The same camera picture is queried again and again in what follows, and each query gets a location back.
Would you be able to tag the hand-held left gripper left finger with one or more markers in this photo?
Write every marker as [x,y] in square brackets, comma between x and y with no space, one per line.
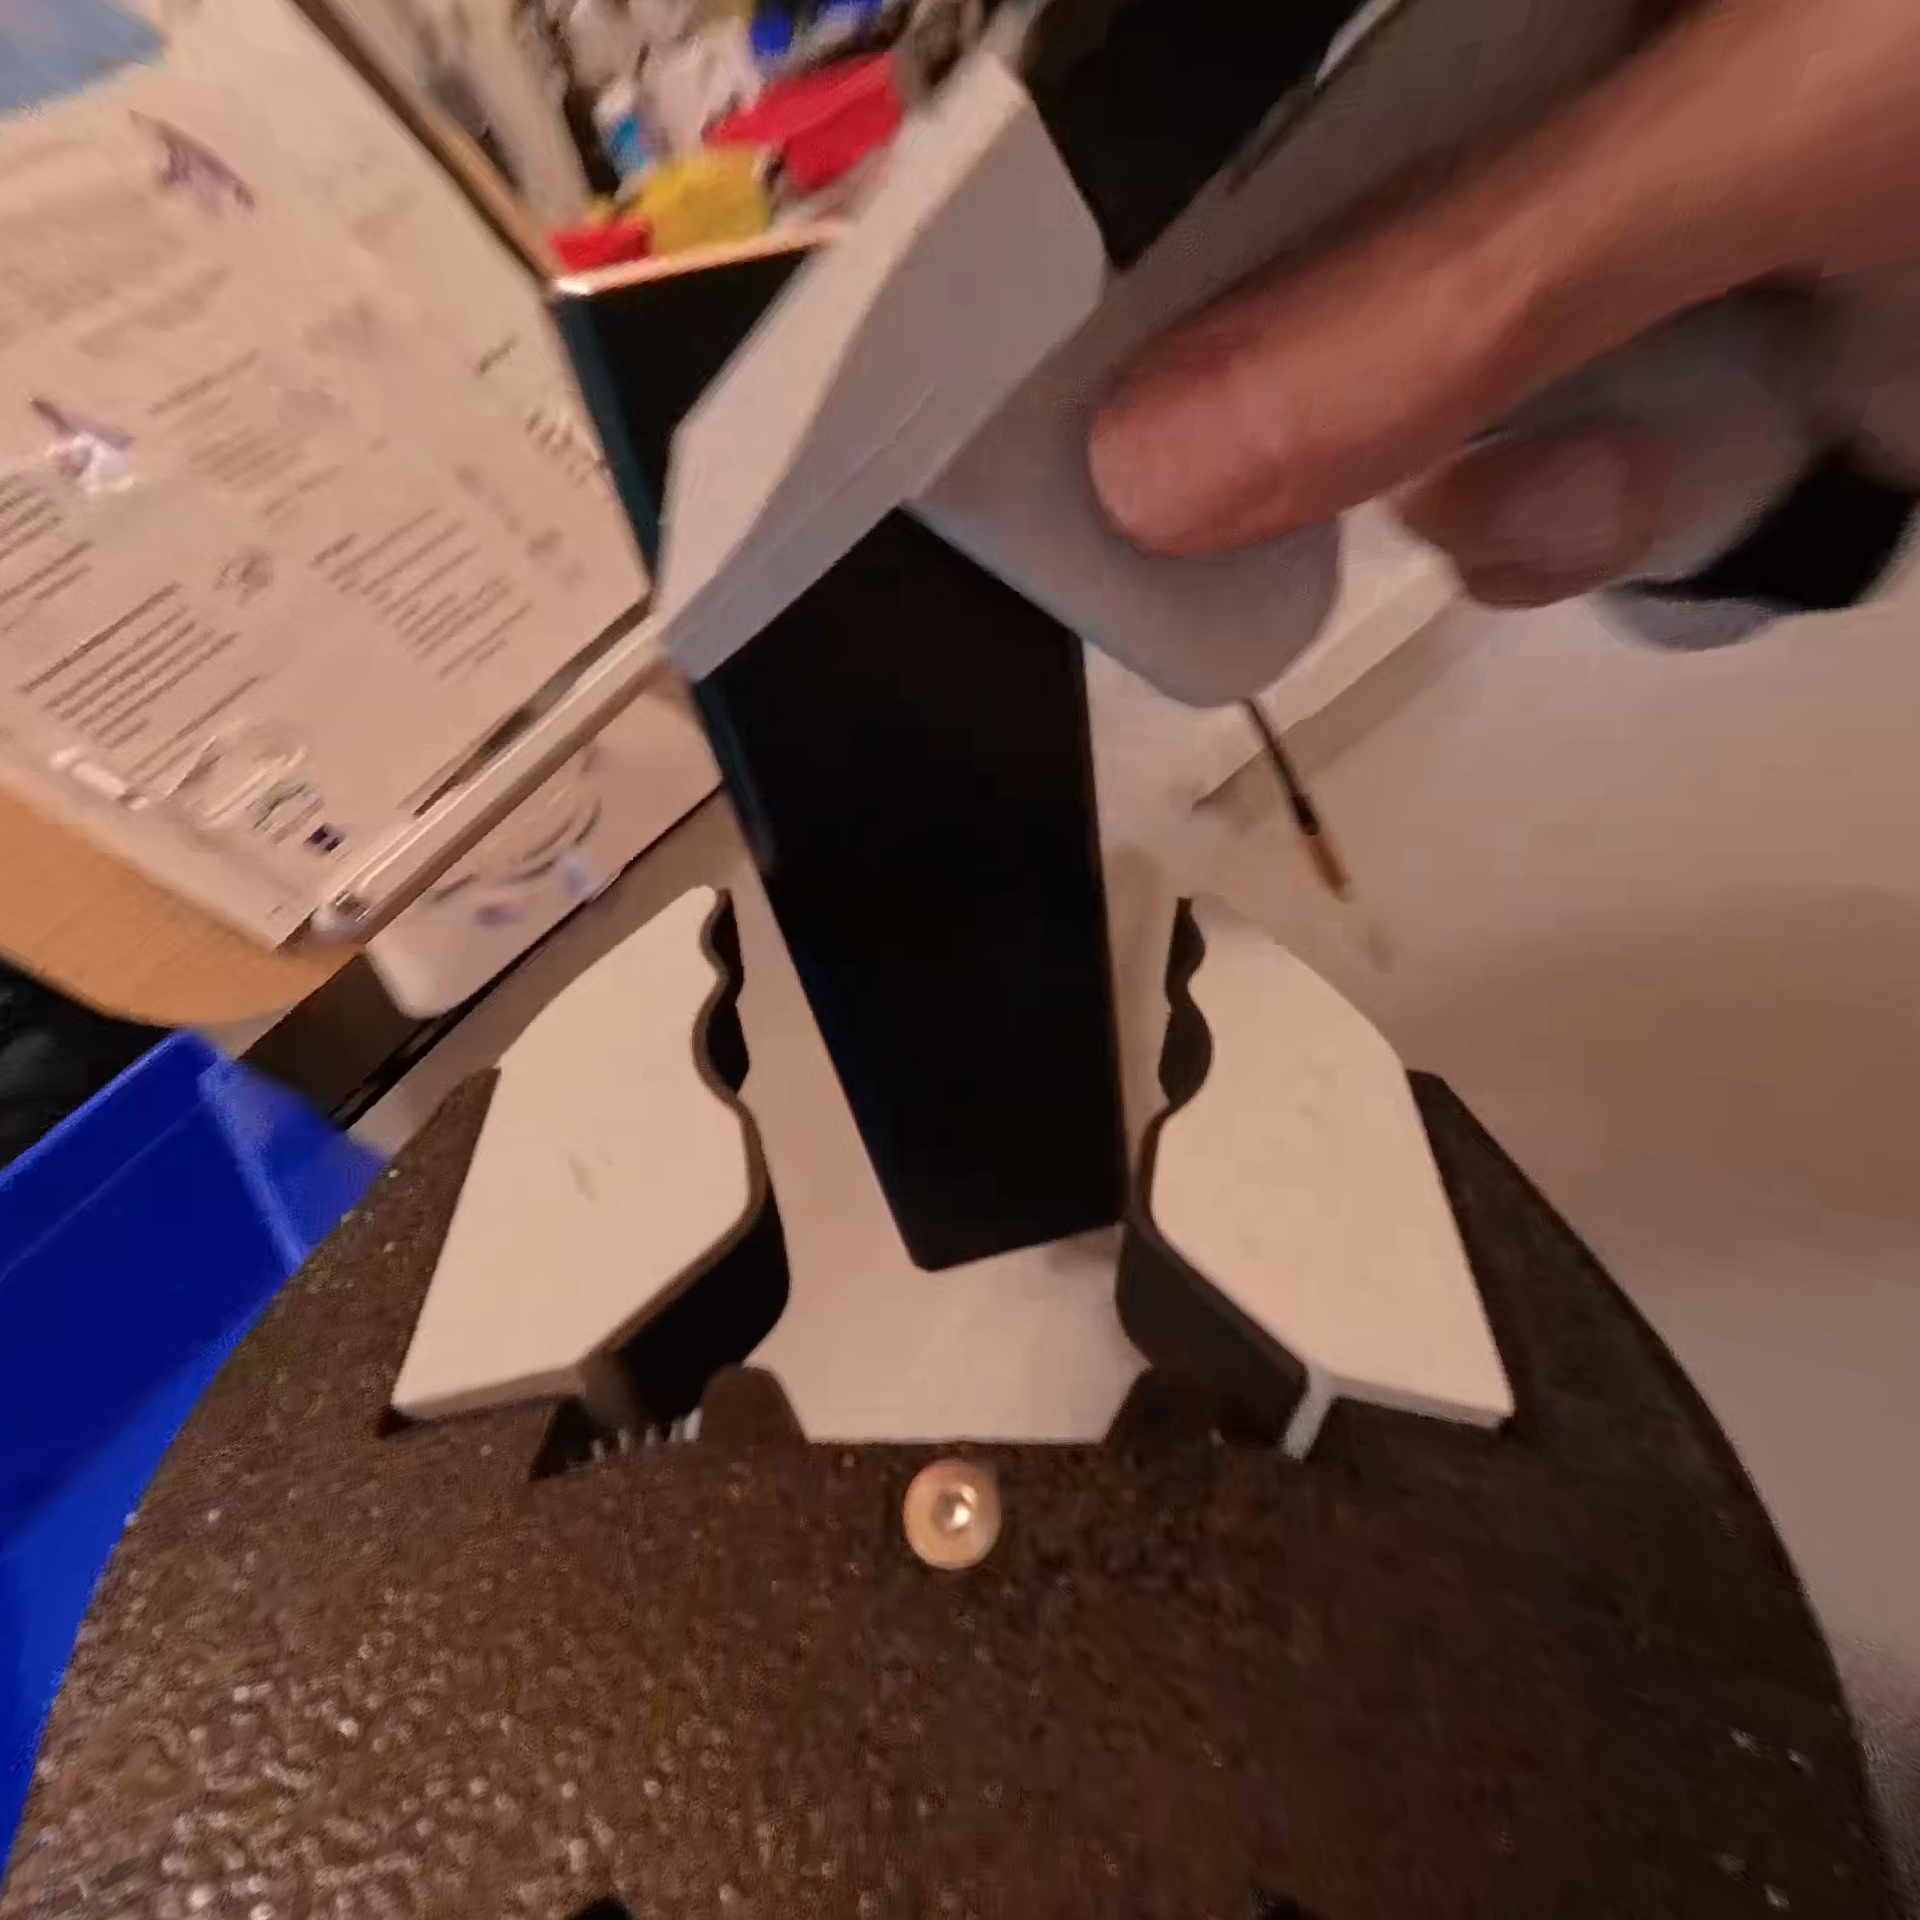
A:
[599,1170]

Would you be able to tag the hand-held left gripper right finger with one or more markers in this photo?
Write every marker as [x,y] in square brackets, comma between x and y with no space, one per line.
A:
[1319,1201]

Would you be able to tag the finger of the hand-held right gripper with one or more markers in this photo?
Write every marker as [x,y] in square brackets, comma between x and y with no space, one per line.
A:
[868,404]

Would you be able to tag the black usb hub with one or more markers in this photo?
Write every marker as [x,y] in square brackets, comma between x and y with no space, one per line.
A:
[931,900]

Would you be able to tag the person's right hand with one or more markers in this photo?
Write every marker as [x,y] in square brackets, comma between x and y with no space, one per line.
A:
[1424,329]

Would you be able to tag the white plastic plate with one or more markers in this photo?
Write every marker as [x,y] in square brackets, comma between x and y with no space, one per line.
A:
[450,960]

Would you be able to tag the yellow plastic bin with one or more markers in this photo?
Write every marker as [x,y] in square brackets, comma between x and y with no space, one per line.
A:
[704,194]

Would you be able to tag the blue plastic bin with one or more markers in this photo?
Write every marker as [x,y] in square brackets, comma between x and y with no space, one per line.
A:
[119,1201]

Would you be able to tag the wooden board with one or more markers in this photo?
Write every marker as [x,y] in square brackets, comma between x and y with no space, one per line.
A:
[119,944]

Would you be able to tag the white box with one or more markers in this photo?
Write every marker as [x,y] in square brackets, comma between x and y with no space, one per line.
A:
[1350,647]

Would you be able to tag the instruction sheet holder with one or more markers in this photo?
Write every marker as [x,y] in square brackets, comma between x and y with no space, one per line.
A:
[225,523]

